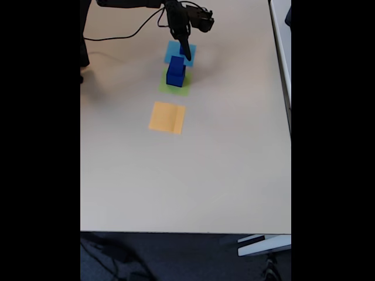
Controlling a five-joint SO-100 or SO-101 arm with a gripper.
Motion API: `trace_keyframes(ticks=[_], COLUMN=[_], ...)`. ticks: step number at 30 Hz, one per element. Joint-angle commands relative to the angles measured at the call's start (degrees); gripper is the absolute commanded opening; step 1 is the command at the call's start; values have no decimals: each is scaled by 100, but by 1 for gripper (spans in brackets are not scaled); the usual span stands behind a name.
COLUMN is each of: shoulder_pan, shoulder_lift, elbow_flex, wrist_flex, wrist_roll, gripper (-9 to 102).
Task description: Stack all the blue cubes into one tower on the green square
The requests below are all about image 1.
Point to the blue paper square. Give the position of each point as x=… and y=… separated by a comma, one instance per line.
x=171, y=52

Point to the white table foot bar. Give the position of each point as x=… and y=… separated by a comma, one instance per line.
x=263, y=246

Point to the medium blue cube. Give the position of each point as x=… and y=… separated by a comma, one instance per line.
x=176, y=65

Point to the green paper square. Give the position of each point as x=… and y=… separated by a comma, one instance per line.
x=187, y=89

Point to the large blue cube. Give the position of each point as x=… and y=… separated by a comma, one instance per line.
x=175, y=81

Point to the dark blue chair back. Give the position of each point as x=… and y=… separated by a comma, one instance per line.
x=288, y=16

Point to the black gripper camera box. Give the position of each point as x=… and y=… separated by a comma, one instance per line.
x=203, y=20

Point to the orange paper square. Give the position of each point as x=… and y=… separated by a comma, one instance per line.
x=167, y=118

